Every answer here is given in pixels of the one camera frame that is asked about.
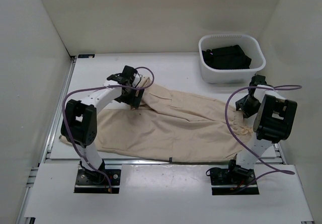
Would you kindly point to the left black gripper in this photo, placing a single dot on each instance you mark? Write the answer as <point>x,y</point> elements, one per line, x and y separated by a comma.
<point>133,100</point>

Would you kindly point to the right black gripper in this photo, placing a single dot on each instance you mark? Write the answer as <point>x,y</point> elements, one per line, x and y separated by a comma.
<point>248,112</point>

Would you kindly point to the beige trousers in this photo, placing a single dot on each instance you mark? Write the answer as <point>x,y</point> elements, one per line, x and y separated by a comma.
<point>171,126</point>

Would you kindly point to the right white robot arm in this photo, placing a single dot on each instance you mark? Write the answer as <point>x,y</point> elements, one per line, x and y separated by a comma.
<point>274,117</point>

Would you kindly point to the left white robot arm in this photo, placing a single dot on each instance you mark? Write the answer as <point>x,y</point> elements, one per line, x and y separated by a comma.
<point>80,109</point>

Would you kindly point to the black folded trousers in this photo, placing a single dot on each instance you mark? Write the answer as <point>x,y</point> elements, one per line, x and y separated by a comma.
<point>226,58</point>

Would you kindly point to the white plastic basket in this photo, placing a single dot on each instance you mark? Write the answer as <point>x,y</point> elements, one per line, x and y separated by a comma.
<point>248,44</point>

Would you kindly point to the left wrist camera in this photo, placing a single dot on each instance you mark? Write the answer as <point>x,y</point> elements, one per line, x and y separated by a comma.
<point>127,76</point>

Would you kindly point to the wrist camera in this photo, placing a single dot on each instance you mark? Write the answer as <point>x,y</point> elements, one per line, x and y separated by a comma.
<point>127,76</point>
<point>258,80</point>

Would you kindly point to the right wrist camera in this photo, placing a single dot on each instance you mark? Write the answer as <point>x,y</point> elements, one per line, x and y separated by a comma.
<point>258,80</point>

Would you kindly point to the black corner bracket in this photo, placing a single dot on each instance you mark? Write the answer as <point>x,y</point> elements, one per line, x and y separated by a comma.
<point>86,56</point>

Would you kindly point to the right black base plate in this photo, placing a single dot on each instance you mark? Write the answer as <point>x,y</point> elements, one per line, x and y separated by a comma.
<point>225,182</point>

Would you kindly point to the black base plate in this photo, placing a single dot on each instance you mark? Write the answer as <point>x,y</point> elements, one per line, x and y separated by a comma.
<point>225,182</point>
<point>83,184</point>

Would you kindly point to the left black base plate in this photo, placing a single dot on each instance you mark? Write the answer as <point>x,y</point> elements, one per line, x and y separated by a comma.
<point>83,184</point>

